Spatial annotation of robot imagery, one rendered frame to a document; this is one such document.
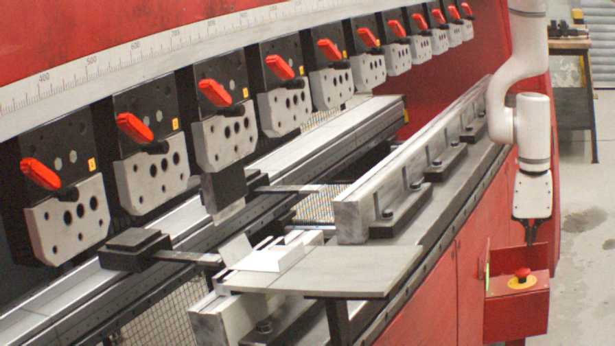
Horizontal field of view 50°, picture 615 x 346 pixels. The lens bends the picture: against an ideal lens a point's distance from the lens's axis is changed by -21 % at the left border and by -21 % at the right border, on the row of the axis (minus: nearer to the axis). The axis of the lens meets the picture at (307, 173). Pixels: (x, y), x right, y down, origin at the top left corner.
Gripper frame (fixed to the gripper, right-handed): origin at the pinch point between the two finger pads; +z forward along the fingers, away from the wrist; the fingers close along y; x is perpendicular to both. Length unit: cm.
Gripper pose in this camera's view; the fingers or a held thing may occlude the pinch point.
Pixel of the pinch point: (530, 236)
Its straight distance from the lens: 168.2
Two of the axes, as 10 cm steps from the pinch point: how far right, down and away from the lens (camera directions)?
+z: 0.5, 9.6, 2.7
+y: 9.6, 0.3, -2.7
